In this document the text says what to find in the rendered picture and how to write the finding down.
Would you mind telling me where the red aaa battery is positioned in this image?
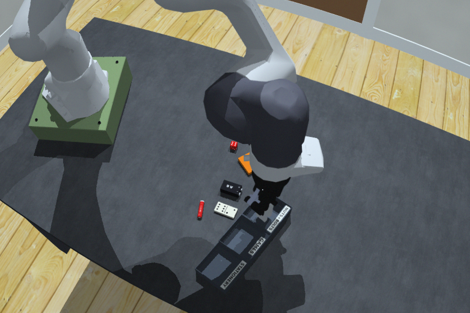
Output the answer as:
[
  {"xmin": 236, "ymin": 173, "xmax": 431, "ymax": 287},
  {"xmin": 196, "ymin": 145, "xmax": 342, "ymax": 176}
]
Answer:
[{"xmin": 197, "ymin": 201, "xmax": 204, "ymax": 218}]

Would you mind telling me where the white domino tile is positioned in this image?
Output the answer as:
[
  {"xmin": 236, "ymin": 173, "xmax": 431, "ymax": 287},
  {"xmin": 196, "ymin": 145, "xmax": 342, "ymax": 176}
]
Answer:
[{"xmin": 214, "ymin": 202, "xmax": 238, "ymax": 219}]

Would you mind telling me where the dark grey three-compartment bin rack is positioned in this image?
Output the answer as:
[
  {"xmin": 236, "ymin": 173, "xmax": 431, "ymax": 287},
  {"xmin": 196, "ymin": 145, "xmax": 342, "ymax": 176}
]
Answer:
[{"xmin": 195, "ymin": 197, "xmax": 292, "ymax": 294}]

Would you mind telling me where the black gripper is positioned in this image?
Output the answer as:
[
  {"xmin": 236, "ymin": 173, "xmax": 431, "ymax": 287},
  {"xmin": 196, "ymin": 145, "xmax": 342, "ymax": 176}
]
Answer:
[{"xmin": 244, "ymin": 170, "xmax": 290, "ymax": 222}]

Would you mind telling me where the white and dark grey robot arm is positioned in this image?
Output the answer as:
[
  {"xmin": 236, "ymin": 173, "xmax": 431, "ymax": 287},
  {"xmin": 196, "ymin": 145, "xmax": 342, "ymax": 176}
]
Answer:
[{"xmin": 8, "ymin": 0, "xmax": 324, "ymax": 182}]

